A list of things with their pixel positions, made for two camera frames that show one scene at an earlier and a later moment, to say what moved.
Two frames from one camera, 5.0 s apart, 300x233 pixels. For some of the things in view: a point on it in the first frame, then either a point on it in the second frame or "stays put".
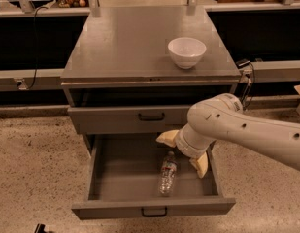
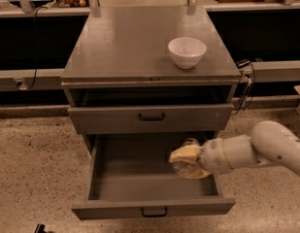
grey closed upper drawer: (129, 118) stays put
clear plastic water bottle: (169, 168) → (183, 167)
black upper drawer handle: (151, 118) stays put
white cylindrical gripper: (185, 147) → (212, 156)
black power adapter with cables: (250, 72) stays put
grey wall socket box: (21, 83) stays put
